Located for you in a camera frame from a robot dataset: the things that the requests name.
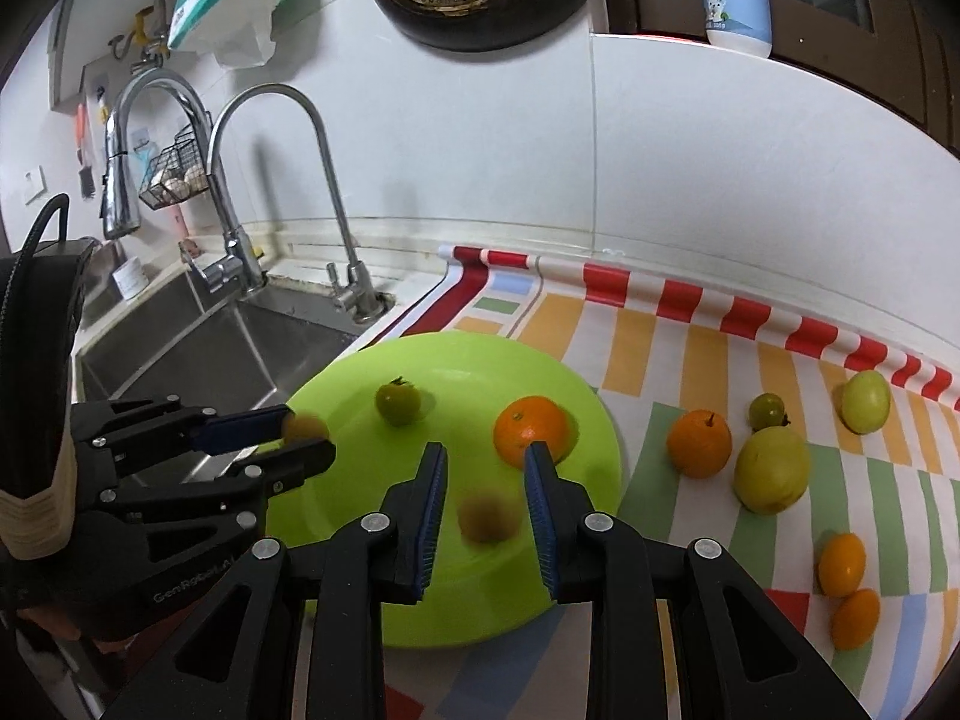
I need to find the small orange citrus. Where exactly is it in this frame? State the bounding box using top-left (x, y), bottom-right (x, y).
top-left (830, 589), bottom-right (882, 652)

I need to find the chrome tall pull-down faucet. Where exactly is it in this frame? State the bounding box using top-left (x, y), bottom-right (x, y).
top-left (101, 68), bottom-right (265, 293)

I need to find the brown kiwi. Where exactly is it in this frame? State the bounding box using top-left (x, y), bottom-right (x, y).
top-left (457, 489), bottom-right (523, 546)
top-left (281, 413), bottom-right (331, 445)

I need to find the black wire basket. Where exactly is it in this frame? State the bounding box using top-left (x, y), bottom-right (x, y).
top-left (139, 127), bottom-right (208, 210)

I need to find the small green tomato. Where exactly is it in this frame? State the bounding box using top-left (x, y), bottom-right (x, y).
top-left (747, 392), bottom-right (789, 431)

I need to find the dark green tomato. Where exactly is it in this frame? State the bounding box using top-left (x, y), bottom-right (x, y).
top-left (374, 377), bottom-right (421, 427)

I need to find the large orange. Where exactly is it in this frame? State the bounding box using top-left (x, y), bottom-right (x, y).
top-left (493, 395), bottom-right (574, 470)

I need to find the steel sink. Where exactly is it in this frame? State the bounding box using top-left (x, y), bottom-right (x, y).
top-left (73, 268), bottom-right (362, 490)

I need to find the large yellow-green pomelo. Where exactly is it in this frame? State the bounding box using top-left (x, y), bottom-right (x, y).
top-left (732, 426), bottom-right (812, 515)

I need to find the orange with stem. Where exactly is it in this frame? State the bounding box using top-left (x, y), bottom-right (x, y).
top-left (665, 410), bottom-right (732, 479)

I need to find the lime green plate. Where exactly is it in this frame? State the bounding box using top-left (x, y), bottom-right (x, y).
top-left (267, 332), bottom-right (622, 649)

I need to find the green apple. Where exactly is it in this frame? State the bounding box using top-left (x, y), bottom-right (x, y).
top-left (839, 371), bottom-right (892, 436)

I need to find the chrome short faucet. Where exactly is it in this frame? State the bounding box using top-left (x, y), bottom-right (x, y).
top-left (205, 83), bottom-right (389, 324)

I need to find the colourful striped tablecloth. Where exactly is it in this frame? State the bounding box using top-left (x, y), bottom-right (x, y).
top-left (373, 245), bottom-right (958, 718)

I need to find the yellow-orange citrus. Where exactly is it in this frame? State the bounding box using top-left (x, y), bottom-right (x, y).
top-left (817, 533), bottom-right (867, 598)

